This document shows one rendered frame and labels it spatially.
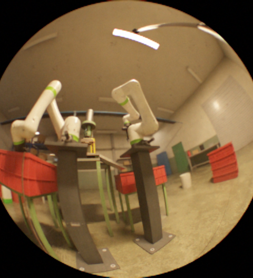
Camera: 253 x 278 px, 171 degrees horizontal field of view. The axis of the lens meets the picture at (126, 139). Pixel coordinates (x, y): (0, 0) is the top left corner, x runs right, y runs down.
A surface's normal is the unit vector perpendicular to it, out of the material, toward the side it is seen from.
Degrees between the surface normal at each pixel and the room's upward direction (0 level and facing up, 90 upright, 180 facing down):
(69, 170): 90
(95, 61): 180
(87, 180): 90
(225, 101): 90
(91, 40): 180
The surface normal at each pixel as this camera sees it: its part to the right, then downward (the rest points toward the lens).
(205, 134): -0.94, 0.00
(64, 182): 0.44, -0.44
